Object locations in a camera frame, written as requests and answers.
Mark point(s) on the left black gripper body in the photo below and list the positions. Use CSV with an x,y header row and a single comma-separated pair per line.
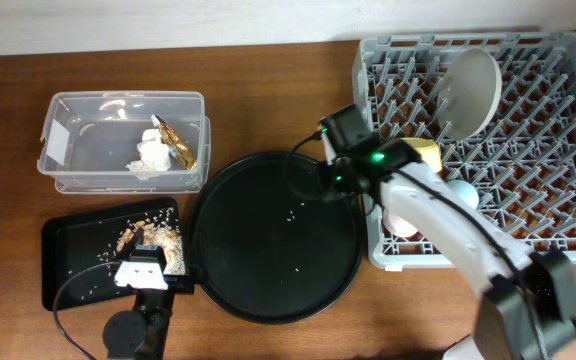
x,y
180,284

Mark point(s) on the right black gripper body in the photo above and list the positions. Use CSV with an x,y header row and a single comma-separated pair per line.
x,y
340,177

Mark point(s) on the pink plastic cup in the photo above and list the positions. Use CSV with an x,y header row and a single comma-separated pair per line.
x,y
397,226

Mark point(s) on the white napkin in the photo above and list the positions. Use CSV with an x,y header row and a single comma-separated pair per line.
x,y
153,152

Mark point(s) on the yellow bowl with food scraps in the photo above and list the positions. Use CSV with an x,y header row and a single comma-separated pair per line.
x,y
426,151

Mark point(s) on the brown gold snack wrapper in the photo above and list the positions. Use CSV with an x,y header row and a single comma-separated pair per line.
x,y
177,147

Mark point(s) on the blue plastic cup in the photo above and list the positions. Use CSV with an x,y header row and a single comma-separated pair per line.
x,y
465,191

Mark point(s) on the grey round plate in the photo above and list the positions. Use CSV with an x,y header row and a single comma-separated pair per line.
x,y
470,93

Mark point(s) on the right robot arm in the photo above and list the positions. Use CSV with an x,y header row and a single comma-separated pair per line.
x,y
527,304

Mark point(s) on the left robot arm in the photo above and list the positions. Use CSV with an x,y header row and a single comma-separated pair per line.
x,y
137,333

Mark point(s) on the grey dishwasher rack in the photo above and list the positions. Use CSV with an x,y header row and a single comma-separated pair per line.
x,y
523,164

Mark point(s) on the scattered food scraps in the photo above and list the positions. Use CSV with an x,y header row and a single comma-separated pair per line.
x,y
161,228

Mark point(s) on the black rectangular tray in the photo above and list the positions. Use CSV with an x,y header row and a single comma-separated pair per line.
x,y
73,243

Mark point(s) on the black round tray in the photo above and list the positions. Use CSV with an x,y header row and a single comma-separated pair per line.
x,y
263,254

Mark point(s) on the clear plastic bin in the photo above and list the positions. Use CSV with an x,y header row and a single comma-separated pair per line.
x,y
90,137

